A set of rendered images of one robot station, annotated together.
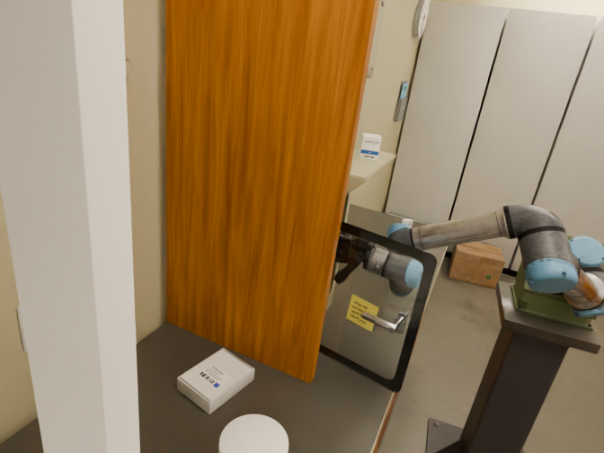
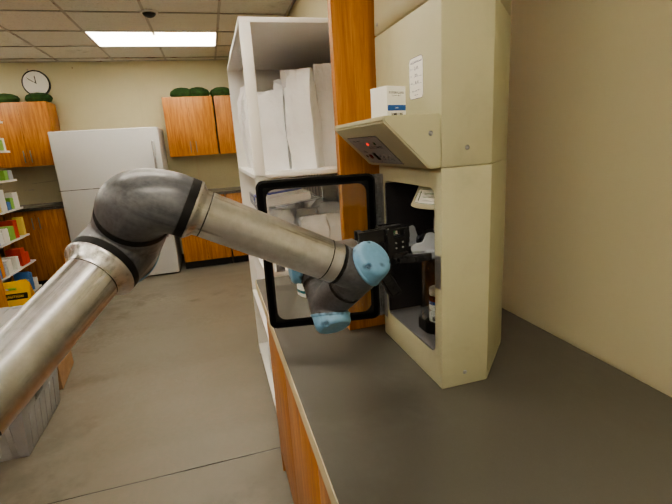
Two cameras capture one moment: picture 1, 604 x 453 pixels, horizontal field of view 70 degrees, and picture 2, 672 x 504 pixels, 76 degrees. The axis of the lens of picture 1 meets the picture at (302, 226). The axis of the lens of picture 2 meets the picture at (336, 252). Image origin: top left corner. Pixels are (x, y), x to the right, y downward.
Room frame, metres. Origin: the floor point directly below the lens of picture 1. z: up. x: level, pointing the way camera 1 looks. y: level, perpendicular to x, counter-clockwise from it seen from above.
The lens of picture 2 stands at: (1.85, -0.81, 1.47)
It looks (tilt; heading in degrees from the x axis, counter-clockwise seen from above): 14 degrees down; 143
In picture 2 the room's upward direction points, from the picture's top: 4 degrees counter-clockwise
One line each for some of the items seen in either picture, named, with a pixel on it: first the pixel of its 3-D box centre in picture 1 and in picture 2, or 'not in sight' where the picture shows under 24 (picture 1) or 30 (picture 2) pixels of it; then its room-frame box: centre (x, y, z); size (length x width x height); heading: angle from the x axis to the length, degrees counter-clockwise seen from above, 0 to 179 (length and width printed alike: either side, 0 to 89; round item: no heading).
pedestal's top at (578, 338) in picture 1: (542, 313); not in sight; (1.47, -0.98, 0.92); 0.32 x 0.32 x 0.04; 74
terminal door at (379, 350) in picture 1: (360, 305); (320, 252); (0.94, -0.17, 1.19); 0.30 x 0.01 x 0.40; 59
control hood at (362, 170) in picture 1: (359, 178); (380, 144); (1.14, -0.14, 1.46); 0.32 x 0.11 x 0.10; 158
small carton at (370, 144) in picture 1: (369, 146); (388, 103); (1.19, -0.16, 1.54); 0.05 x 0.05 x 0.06; 87
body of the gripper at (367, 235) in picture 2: not in sight; (382, 246); (1.16, -0.16, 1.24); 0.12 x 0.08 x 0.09; 68
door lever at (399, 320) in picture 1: (382, 319); not in sight; (0.87, -0.22, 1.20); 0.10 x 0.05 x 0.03; 59
